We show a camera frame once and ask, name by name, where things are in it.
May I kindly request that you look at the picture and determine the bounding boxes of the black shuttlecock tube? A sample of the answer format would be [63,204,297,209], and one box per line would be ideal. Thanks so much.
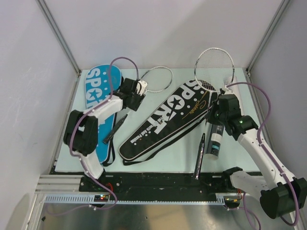
[204,125,224,160]

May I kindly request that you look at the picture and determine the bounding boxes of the white shuttlecock tube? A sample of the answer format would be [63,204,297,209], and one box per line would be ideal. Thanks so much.
[228,85,245,115]

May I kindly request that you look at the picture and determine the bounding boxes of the white racket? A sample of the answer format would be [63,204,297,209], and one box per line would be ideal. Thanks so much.
[102,66,174,144]
[193,47,235,180]

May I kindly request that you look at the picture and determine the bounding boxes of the black racket bag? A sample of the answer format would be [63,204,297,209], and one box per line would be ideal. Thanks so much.
[118,80,218,166]

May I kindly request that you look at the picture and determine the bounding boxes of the blue racket bag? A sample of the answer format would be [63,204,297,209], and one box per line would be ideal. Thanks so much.
[84,64,122,167]

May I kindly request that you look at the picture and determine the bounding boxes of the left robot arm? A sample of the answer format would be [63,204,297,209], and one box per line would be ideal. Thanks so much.
[63,78,148,191]

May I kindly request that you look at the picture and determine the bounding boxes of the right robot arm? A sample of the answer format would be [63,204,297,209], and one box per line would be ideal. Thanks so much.
[207,93,307,219]

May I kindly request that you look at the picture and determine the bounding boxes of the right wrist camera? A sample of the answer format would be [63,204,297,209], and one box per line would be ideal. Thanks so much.
[220,87,234,95]

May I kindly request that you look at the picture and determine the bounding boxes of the aluminium rail right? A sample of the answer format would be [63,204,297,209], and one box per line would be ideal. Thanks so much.
[244,68,292,187]

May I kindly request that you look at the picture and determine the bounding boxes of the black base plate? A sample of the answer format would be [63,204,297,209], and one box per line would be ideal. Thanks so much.
[79,171,240,202]

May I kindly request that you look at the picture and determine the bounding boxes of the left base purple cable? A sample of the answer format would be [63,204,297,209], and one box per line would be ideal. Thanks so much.
[45,188,118,218]

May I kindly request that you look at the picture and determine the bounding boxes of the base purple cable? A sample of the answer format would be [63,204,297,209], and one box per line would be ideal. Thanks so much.
[226,191,261,230]
[45,188,118,218]

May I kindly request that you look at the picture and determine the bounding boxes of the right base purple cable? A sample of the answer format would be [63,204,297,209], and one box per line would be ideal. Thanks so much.
[226,191,261,230]

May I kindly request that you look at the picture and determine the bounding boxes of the white cable duct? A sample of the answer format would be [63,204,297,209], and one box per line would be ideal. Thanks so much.
[44,193,239,205]

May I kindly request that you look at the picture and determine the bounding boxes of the aluminium frame post right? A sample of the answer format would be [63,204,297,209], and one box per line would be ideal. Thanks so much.
[246,0,292,74]

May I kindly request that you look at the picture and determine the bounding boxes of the aluminium frame post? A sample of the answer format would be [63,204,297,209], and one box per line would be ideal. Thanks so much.
[246,0,292,74]
[36,0,81,75]

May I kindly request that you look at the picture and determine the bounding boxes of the aluminium frame post left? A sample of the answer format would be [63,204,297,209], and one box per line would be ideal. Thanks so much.
[36,0,81,75]

